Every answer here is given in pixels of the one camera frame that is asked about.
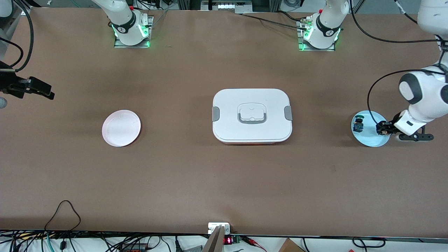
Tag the small white socket box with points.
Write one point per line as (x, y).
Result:
(213, 227)

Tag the orange push-button switch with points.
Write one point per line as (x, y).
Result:
(384, 131)

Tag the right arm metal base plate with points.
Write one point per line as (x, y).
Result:
(133, 46)

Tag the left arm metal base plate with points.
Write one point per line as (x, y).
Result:
(316, 49)

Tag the white lunch box grey latches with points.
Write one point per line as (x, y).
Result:
(252, 101)

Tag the pink round plate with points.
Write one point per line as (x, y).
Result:
(115, 134)

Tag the grey metal bar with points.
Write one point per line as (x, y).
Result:
(214, 243)

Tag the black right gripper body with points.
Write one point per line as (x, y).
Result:
(9, 84)

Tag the black orange power strip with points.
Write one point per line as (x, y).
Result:
(134, 248)

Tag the blue push-button switch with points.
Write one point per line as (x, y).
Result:
(357, 126)

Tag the silver control box with lights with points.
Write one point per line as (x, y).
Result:
(227, 6)

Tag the brown cardboard piece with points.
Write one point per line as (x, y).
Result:
(289, 246)

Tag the light blue round plate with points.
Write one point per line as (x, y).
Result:
(369, 140)

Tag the grey power adapter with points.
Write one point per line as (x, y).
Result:
(192, 249)

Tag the red digit display module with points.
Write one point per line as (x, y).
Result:
(228, 240)

